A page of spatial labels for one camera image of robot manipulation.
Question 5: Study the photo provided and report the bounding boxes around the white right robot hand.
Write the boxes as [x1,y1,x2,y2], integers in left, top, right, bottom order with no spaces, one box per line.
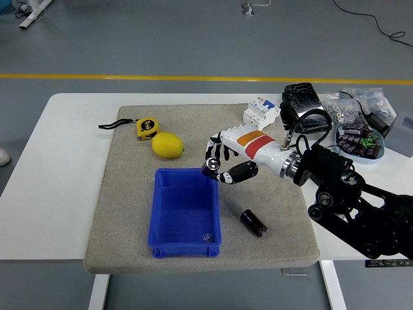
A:
[205,123,293,185]

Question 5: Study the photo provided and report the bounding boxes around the short dark printed cylindrical battery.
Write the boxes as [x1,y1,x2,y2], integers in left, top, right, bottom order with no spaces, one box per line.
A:
[200,156,222,178]

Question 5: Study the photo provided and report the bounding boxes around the long dark cylindrical battery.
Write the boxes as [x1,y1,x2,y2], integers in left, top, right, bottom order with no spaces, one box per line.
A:
[239,209,268,238]

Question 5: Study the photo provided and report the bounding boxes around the blue plastic box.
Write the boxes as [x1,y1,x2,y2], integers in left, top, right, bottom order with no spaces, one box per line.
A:
[147,167,223,258]

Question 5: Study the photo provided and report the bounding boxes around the grey box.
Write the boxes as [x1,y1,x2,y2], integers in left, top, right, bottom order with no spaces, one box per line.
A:
[385,110,413,152]

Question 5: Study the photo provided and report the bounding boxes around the white circuit breaker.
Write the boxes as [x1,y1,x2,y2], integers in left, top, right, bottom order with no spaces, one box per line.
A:
[242,98,281,132]

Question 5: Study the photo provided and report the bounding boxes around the black foot pedal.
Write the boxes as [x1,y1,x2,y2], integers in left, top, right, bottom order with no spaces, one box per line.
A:
[280,82,333,135]

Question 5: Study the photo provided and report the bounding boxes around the clear bag of metal nuts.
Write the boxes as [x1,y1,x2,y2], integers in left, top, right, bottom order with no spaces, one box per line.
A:
[322,87,398,129]

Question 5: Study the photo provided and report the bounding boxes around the yellow lemon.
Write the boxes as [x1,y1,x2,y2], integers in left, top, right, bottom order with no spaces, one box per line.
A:
[150,131,185,159]

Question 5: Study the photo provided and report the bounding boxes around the light blue bowl of parts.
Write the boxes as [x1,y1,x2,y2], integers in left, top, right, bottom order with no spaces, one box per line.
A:
[334,123,386,164]

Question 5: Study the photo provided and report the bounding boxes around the yellow tape measure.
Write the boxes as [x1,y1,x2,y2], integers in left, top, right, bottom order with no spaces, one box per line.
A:
[98,118,161,141]

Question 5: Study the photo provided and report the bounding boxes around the black power adapter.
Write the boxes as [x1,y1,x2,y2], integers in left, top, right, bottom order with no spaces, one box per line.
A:
[367,111,391,136]

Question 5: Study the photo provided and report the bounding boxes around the grey-brown mat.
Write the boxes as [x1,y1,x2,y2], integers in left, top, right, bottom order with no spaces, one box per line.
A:
[83,103,321,274]

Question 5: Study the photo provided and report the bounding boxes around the white power strip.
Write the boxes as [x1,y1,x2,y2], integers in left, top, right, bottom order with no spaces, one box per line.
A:
[240,0,272,16]

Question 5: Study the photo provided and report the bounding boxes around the table control panel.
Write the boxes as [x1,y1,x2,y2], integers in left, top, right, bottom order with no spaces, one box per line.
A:
[365,258,413,268]

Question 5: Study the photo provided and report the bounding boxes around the white table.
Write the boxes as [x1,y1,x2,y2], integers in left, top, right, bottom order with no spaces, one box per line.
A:
[0,93,413,310]

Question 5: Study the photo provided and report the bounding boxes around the blue object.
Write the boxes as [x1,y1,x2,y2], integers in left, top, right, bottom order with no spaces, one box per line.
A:
[0,0,17,16]

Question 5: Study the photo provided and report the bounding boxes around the metal under-table bracket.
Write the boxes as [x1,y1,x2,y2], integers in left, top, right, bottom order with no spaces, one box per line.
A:
[280,267,309,277]

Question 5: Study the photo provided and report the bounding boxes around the black floor cable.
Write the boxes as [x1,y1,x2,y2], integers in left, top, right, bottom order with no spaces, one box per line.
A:
[332,0,413,48]

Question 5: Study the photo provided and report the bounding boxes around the white table frame leg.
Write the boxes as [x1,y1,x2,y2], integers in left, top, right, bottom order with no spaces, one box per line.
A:
[18,0,54,32]

